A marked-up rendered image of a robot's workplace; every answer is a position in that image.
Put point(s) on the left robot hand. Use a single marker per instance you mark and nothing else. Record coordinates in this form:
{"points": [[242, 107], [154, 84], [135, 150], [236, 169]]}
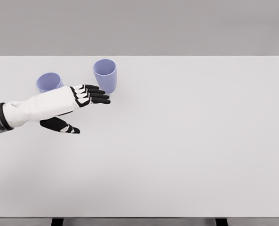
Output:
{"points": [[59, 100]]}

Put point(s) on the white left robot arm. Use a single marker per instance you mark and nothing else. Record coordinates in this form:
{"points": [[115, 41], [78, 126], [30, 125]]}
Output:
{"points": [[14, 113]]}

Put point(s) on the lavender plastic cup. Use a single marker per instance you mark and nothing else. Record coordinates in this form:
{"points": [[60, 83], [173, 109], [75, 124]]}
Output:
{"points": [[49, 83], [105, 75]]}

